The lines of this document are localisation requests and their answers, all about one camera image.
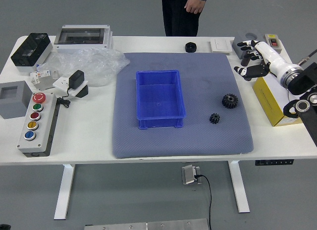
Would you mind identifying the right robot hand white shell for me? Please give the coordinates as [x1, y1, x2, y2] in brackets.
[234, 40, 301, 82]

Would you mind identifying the person's hand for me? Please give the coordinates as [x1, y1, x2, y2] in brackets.
[184, 0, 205, 14]

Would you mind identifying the big black gear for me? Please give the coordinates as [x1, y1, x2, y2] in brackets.
[221, 93, 239, 110]

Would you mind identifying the yellow white cardboard box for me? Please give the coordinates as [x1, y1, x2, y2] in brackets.
[252, 76, 305, 127]

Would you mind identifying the blue plastic box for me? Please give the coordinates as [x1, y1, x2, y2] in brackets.
[135, 69, 187, 130]

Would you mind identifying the grey five-button control box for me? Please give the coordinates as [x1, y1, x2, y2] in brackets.
[16, 92, 58, 158]

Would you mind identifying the grey distribution box clear window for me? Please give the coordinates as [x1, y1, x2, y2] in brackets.
[53, 24, 114, 54]

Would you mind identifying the person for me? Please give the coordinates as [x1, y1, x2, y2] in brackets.
[161, 0, 210, 37]

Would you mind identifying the black cylindrical capacitor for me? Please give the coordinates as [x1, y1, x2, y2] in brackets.
[241, 52, 251, 67]

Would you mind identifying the white table leg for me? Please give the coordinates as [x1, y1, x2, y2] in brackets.
[227, 161, 250, 214]
[53, 164, 76, 220]

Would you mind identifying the small black gear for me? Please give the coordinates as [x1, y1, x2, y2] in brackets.
[209, 113, 222, 125]

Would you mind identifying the black table height control panel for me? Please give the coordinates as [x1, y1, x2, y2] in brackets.
[255, 160, 295, 166]

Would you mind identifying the blue-grey mat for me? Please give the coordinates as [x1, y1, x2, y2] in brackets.
[111, 52, 255, 160]

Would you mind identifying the clear plastic bag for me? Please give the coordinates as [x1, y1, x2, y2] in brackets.
[37, 47, 131, 88]

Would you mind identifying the grey block with square hole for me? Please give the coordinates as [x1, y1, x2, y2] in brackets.
[0, 80, 34, 120]

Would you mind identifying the black power adapter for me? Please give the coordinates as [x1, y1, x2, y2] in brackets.
[68, 69, 86, 90]

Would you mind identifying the silver floor socket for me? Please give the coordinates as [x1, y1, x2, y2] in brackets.
[181, 165, 203, 185]

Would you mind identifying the white socket plate black base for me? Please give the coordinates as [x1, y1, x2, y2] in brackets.
[52, 76, 89, 100]

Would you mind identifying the white circuit breaker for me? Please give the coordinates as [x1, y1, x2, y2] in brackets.
[29, 68, 57, 91]

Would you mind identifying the grey switch box red button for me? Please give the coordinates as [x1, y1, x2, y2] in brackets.
[264, 33, 283, 55]

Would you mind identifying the white wall switch plate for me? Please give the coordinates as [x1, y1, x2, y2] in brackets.
[210, 38, 233, 54]

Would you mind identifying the black adapter cord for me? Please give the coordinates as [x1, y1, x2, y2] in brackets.
[56, 87, 71, 109]

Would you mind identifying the black floor cable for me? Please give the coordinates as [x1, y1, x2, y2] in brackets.
[195, 174, 213, 230]

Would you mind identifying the black lidded enclosure white base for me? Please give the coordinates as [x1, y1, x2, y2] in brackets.
[10, 32, 53, 73]

